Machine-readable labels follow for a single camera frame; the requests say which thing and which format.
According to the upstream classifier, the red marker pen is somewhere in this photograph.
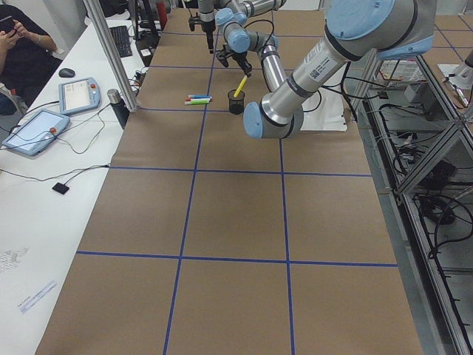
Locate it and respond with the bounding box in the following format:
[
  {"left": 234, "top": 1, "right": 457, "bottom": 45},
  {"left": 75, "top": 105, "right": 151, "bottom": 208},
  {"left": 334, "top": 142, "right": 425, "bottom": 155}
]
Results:
[{"left": 184, "top": 98, "right": 212, "bottom": 104}]

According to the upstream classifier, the aluminium frame post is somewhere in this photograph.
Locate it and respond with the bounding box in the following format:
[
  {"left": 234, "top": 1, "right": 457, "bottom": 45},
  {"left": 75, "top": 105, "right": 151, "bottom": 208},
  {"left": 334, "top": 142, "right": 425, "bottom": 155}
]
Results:
[{"left": 83, "top": 0, "right": 138, "bottom": 112}]

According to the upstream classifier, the black mesh pen cup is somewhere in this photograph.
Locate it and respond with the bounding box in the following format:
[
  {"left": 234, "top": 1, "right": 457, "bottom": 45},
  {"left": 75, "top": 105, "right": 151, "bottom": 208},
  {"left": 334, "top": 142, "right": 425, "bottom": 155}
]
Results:
[{"left": 228, "top": 89, "right": 245, "bottom": 115}]

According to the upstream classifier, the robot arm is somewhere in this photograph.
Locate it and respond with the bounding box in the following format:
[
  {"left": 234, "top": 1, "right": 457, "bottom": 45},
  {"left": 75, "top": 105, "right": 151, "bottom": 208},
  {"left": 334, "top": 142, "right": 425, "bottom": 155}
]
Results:
[
  {"left": 189, "top": 0, "right": 286, "bottom": 54},
  {"left": 215, "top": 1, "right": 437, "bottom": 138}
]

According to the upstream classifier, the green highlighter pen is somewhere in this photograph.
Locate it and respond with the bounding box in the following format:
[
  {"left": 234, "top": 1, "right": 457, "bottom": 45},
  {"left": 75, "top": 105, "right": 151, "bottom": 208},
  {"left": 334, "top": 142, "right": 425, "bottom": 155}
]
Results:
[{"left": 184, "top": 99, "right": 211, "bottom": 106}]

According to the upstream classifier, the seated person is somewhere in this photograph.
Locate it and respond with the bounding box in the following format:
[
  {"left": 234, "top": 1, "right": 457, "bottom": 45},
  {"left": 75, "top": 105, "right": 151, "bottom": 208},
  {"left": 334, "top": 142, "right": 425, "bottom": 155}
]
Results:
[{"left": 1, "top": 4, "right": 62, "bottom": 106}]

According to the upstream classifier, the white side table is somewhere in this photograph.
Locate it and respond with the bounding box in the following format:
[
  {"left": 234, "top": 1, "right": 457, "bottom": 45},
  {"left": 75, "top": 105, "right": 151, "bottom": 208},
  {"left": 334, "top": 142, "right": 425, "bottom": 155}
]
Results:
[{"left": 0, "top": 20, "right": 149, "bottom": 355}]

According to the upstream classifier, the black computer mouse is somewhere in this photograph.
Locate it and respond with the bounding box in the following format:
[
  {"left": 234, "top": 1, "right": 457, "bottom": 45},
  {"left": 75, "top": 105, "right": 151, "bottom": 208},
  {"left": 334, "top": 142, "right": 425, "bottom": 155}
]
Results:
[{"left": 58, "top": 68, "right": 75, "bottom": 78}]

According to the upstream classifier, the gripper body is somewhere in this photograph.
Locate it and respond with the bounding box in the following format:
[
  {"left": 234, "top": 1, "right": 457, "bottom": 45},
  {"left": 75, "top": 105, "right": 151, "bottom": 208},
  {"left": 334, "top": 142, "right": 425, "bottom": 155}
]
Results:
[
  {"left": 231, "top": 50, "right": 248, "bottom": 67},
  {"left": 201, "top": 20, "right": 215, "bottom": 36}
]

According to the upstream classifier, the dark metal water bottle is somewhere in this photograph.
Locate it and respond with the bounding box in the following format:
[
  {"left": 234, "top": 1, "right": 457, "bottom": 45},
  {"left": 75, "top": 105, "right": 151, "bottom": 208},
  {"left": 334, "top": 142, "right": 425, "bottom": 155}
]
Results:
[{"left": 106, "top": 89, "right": 129, "bottom": 129}]

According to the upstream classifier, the yellow highlighter pen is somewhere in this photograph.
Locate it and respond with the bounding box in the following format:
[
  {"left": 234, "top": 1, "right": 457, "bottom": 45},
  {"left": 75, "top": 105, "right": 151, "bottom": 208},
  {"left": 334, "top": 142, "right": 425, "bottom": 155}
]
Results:
[{"left": 233, "top": 75, "right": 248, "bottom": 98}]

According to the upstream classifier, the far teach pendant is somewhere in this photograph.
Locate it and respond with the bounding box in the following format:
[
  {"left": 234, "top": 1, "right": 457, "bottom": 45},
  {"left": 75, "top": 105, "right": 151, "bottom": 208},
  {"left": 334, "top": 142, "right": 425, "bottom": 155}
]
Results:
[{"left": 58, "top": 77, "right": 101, "bottom": 115}]

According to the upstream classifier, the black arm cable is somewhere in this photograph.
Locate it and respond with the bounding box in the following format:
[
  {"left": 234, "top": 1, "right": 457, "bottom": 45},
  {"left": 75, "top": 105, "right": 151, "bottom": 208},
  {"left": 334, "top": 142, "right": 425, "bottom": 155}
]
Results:
[{"left": 243, "top": 19, "right": 276, "bottom": 49}]

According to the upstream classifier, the teach pendant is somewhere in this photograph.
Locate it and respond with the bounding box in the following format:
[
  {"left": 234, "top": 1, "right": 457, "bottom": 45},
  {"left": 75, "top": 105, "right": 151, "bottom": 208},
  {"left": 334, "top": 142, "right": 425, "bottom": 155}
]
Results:
[
  {"left": 58, "top": 77, "right": 101, "bottom": 115},
  {"left": 2, "top": 109, "right": 70, "bottom": 157}
]

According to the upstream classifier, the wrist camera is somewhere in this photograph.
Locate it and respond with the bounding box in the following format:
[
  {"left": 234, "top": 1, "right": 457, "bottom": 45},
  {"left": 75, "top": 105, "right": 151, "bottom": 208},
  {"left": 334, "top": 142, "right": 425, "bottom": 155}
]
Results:
[{"left": 188, "top": 13, "right": 201, "bottom": 32}]

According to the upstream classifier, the near teach pendant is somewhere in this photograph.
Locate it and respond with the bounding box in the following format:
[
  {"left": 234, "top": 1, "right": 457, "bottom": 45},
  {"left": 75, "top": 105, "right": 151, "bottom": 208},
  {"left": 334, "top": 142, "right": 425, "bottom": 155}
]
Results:
[{"left": 2, "top": 109, "right": 70, "bottom": 157}]

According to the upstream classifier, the blue highlighter pen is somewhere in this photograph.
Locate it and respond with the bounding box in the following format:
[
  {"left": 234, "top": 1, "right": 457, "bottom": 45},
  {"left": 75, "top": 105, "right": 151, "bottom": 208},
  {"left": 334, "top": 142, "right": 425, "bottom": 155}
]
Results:
[{"left": 188, "top": 95, "right": 212, "bottom": 100}]

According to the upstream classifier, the white pedestal base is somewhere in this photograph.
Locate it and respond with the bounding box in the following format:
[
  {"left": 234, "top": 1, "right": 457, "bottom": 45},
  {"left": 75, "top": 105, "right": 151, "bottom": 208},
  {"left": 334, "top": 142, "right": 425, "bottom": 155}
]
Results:
[{"left": 301, "top": 85, "right": 347, "bottom": 132}]

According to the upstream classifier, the black keyboard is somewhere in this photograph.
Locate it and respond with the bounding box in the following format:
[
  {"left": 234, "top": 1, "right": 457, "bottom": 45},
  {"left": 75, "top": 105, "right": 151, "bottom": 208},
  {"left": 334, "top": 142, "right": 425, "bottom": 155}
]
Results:
[{"left": 109, "top": 25, "right": 132, "bottom": 58}]

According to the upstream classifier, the small black square pad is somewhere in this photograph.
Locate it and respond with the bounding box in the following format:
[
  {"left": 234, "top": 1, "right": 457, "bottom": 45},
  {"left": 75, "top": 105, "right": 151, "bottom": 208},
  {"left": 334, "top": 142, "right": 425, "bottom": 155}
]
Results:
[{"left": 52, "top": 183, "right": 69, "bottom": 195}]

